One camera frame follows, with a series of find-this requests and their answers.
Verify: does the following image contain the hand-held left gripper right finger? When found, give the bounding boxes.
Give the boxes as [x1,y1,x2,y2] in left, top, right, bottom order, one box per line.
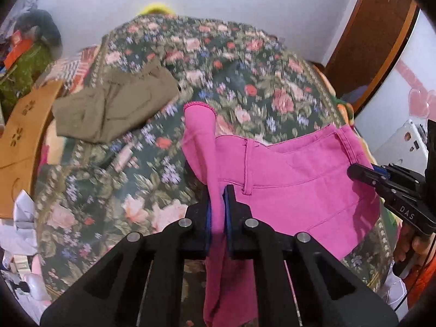
[223,184,399,327]

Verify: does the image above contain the white sliding wardrobe door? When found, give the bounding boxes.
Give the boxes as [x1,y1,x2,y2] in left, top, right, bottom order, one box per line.
[354,10,436,150]

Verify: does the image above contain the person's right hand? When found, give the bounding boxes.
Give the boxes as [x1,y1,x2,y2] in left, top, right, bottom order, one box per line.
[394,223,436,263]

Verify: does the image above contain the brown wooden door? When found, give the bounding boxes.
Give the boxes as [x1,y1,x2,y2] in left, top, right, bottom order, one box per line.
[323,0,419,110]

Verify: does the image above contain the pink pants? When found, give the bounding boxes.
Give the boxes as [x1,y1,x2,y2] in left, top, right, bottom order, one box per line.
[181,102,381,327]

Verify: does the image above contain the yellow curved bed rail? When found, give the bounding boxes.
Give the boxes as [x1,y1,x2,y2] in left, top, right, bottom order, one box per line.
[136,3,177,17]

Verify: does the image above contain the orange box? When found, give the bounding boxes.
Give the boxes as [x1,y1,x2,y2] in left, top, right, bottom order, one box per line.
[3,30,35,69]

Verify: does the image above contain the white suitcase with stickers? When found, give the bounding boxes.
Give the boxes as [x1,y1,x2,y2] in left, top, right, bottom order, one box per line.
[370,119,430,178]

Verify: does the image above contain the olive green pants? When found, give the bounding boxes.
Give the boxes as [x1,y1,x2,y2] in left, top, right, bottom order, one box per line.
[52,62,180,144]

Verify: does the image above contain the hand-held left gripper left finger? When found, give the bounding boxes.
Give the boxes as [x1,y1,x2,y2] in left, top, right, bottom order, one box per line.
[40,196,213,327]

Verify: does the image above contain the dark floral blanket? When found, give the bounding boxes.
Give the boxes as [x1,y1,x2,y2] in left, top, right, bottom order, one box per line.
[34,14,396,327]

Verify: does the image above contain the white cloth pile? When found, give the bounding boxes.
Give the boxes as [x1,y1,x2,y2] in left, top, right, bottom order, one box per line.
[0,191,38,256]

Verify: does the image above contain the white rounded object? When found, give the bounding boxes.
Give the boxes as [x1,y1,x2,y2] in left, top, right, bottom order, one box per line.
[20,272,49,302]

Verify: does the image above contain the striped bed sheet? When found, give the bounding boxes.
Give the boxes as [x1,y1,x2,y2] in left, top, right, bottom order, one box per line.
[36,46,101,89]

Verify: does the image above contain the wooden bed footboard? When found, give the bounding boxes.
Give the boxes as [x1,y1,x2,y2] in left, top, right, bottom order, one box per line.
[0,81,65,219]

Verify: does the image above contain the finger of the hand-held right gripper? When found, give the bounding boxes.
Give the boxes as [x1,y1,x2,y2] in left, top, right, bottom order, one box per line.
[347,163,392,198]
[371,164,421,191]

